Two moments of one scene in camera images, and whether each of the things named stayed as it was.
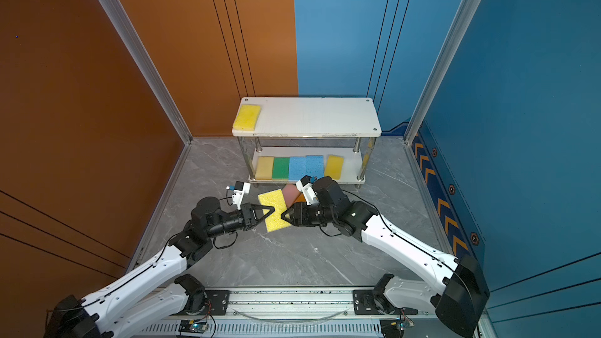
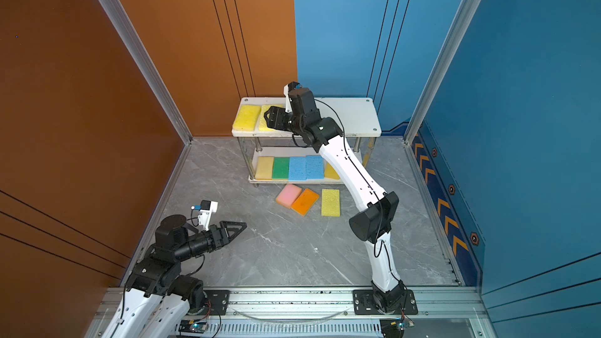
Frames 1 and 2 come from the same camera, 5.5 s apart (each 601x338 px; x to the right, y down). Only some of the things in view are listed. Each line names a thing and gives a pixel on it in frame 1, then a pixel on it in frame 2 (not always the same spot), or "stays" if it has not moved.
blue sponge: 314,166 stays
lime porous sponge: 275,199 → 262,124
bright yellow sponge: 246,118 stays
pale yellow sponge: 264,170 stays
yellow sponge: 334,167 stays
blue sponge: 297,168 stays
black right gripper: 300,218 → 277,116
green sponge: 281,168 stays
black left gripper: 247,213 → 220,235
